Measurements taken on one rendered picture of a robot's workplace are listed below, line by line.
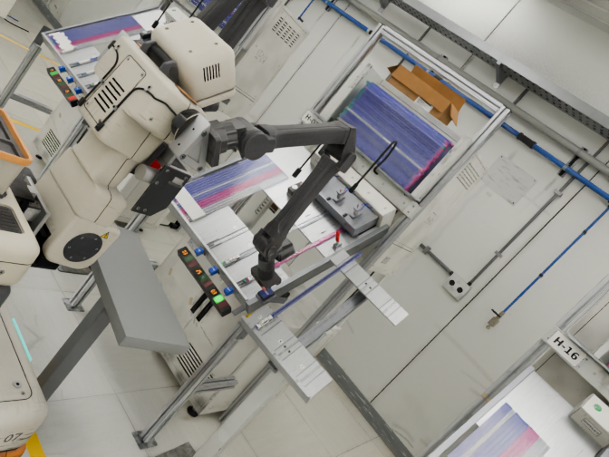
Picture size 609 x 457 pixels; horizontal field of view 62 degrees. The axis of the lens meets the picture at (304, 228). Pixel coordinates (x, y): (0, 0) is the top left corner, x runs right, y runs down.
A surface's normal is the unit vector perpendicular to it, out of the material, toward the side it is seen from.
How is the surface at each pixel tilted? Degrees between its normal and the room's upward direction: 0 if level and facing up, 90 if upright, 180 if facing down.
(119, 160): 90
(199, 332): 90
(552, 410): 44
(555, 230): 90
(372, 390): 90
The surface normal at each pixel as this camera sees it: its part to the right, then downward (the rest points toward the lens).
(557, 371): -0.48, -0.18
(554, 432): 0.12, -0.66
